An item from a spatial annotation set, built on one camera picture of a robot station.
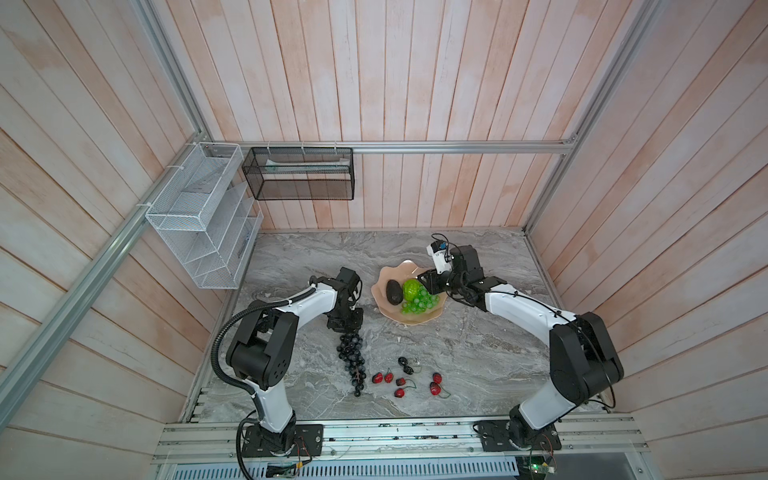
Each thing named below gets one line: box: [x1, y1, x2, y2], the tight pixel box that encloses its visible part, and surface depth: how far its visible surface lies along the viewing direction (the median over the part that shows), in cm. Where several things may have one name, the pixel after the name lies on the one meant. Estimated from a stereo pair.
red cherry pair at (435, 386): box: [429, 372, 451, 399], surface depth 83 cm
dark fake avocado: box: [386, 279, 403, 305], surface depth 98 cm
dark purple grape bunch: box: [337, 332, 367, 397], surface depth 85 cm
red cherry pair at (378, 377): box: [372, 368, 394, 384], surface depth 85 cm
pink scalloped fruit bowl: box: [371, 260, 448, 326], surface depth 99 cm
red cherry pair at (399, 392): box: [394, 377, 417, 398], surface depth 83 cm
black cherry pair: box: [398, 356, 414, 375], surface depth 86 cm
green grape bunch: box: [401, 279, 440, 315], surface depth 96 cm
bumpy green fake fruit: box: [402, 278, 422, 301], surface depth 97 cm
